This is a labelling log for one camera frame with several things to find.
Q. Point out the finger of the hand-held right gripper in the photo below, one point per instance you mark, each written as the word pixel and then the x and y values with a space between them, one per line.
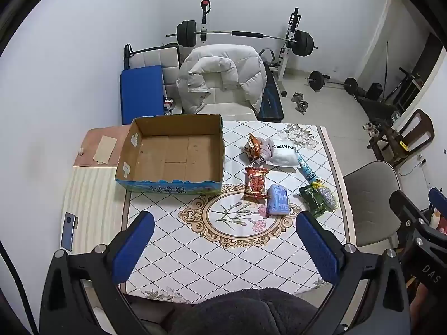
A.
pixel 438 197
pixel 407 209

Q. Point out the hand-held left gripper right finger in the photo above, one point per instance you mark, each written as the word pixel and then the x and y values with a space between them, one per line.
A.
pixel 316 251

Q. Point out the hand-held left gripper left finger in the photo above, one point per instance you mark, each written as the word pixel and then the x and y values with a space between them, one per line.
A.
pixel 134 247

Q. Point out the grey chair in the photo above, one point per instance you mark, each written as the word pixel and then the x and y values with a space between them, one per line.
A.
pixel 370 195

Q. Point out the green scouring pad packet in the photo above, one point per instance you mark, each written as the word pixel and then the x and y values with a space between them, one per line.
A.
pixel 316 199

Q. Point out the blue tissue pack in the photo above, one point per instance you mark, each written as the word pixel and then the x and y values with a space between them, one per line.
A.
pixel 278 199

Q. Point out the cream striped table mat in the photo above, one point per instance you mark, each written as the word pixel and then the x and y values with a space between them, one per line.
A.
pixel 94 195

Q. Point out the dark smartphone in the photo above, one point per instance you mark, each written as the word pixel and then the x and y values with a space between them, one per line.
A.
pixel 69 232

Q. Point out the brown wooden chair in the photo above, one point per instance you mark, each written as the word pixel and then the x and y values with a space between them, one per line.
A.
pixel 417 127

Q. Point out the blue tube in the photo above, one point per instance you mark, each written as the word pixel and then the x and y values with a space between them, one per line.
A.
pixel 307 169

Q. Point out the white floral tablecloth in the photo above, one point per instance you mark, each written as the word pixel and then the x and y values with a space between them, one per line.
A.
pixel 227 251

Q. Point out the dark fleece garment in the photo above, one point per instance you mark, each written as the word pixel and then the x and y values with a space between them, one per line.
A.
pixel 251 314

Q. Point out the red snack packet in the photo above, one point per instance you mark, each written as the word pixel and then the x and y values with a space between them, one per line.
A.
pixel 256 183

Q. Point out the open cardboard box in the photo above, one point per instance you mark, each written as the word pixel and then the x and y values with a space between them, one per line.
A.
pixel 167 157

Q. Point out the white pouch with black print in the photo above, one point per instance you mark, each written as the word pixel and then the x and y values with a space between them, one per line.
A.
pixel 284 155

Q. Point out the beige paper piece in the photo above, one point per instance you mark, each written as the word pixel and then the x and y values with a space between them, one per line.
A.
pixel 104 150

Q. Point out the orange snack packet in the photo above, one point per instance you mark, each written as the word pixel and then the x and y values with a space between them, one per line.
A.
pixel 253 146

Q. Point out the chrome dumbbell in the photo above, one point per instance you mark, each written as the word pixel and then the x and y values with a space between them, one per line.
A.
pixel 303 107
pixel 298 97

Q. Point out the short barbell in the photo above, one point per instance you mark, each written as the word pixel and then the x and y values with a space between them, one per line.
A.
pixel 331 83

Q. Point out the small red and white box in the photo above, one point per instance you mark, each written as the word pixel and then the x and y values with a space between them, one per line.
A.
pixel 169 104

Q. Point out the blue folded mat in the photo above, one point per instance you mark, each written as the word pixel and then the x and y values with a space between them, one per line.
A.
pixel 141 94

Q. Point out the black and blue weight bench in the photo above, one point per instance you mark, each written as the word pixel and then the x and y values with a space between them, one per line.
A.
pixel 270 101

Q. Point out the cream chair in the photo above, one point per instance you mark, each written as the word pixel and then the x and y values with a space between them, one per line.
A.
pixel 232 110

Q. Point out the white padded panel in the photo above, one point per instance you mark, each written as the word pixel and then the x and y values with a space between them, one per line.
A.
pixel 157 59

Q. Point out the white puffer jacket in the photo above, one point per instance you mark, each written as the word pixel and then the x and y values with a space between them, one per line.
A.
pixel 223 73

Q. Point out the white barbell rack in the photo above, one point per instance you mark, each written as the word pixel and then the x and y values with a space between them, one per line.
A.
pixel 290 42

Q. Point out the long barbell with black plates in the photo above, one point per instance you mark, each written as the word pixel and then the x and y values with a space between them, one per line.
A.
pixel 244 35

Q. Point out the black metal frame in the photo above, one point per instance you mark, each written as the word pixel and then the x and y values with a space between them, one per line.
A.
pixel 128 54

